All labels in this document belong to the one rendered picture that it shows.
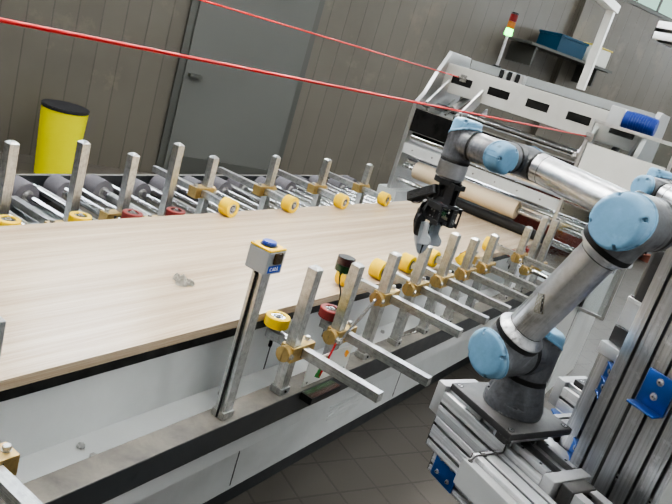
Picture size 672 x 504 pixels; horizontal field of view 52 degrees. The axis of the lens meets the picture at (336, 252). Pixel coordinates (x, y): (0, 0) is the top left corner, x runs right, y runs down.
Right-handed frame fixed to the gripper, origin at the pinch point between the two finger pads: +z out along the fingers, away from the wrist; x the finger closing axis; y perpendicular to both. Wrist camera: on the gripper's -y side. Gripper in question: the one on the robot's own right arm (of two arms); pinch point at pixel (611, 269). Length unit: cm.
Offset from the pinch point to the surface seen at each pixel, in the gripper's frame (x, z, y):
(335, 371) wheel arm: -86, 47, -15
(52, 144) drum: -87, 102, -455
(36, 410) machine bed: -168, 57, -16
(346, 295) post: -73, 32, -38
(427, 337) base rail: -3, 62, -66
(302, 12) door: 135, -56, -519
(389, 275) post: -50, 28, -47
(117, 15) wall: -39, -6, -523
